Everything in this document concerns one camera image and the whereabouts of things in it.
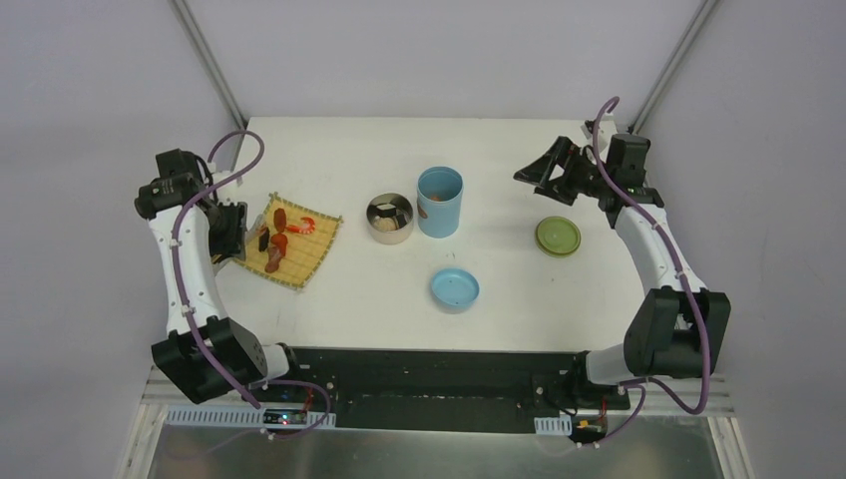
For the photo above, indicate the sushi roll red centre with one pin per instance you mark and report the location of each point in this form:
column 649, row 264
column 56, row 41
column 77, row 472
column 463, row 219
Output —
column 401, row 220

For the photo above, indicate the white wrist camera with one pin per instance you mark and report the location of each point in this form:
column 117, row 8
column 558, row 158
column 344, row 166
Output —
column 226, row 192
column 588, row 128

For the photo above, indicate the yellow bamboo mat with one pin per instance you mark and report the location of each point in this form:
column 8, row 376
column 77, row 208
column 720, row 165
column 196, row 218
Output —
column 305, row 253

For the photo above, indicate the blue round lid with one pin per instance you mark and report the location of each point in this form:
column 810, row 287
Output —
column 454, row 289

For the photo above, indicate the red toy meat slice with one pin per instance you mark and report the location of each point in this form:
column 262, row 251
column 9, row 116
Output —
column 280, row 219

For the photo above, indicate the dark brown toy food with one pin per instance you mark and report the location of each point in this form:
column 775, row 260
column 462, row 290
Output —
column 263, row 239

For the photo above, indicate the brown toy sausage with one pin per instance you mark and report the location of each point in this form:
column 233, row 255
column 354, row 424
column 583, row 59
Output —
column 274, row 257

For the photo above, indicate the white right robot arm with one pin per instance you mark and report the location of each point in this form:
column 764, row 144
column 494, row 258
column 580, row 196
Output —
column 679, row 327

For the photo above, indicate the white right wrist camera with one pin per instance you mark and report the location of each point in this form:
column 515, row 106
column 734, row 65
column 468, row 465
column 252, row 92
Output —
column 588, row 128

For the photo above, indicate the blue cylindrical container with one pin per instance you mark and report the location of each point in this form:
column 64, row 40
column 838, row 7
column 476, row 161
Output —
column 439, row 201

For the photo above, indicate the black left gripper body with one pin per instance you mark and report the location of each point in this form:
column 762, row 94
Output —
column 233, row 229

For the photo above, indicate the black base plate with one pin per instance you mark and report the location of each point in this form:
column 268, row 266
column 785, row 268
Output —
column 488, row 392

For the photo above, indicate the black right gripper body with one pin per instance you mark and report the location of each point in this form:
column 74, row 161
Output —
column 568, row 177

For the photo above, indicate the stainless steel bowl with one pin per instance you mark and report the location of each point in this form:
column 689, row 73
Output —
column 403, row 205

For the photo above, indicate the metal tongs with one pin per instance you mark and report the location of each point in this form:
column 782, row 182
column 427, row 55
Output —
column 257, row 230

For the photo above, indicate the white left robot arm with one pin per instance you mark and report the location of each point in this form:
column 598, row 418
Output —
column 205, row 354

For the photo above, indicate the orange toy shrimp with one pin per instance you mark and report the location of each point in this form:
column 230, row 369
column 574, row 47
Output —
column 306, row 226

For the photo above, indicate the red toy meat piece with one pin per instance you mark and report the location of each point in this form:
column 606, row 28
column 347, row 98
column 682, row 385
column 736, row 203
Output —
column 279, row 242

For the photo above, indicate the green round lid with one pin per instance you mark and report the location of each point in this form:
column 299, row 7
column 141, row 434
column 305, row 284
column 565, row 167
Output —
column 557, row 236

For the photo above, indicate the beige round rice ball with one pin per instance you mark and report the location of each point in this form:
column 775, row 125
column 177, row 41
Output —
column 385, row 225

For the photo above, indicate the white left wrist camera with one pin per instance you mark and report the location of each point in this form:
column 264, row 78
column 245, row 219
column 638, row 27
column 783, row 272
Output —
column 226, row 192

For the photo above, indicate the sushi roll white black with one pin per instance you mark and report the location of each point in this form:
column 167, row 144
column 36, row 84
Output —
column 384, row 211

